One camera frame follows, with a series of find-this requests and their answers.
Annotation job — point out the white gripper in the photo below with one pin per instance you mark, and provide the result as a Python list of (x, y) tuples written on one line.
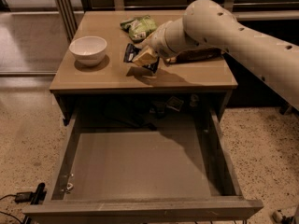
[(158, 42)]

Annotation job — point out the dark blue rxbar wrapper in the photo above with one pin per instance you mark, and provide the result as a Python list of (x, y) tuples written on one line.
[(131, 51)]

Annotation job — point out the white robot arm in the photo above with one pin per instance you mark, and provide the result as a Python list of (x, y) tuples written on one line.
[(205, 23)]

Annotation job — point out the open grey top drawer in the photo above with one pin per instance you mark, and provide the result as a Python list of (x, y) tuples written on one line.
[(178, 172)]

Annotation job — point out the black clamp on drawer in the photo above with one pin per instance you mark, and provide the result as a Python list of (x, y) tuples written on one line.
[(38, 196)]

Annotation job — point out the green snack bag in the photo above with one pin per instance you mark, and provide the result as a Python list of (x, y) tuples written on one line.
[(139, 28)]

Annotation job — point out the yellow brown chip bag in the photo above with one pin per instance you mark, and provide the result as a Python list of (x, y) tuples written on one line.
[(195, 56)]

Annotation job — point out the small dark packet in cabinet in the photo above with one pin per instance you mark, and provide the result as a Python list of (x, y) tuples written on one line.
[(174, 103)]

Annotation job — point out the white ceramic bowl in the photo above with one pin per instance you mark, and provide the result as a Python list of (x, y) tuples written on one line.
[(89, 50)]

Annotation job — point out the black power adapter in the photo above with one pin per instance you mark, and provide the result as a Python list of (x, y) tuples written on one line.
[(23, 197)]

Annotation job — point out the white power strip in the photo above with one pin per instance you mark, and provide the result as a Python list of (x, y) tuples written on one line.
[(281, 217)]

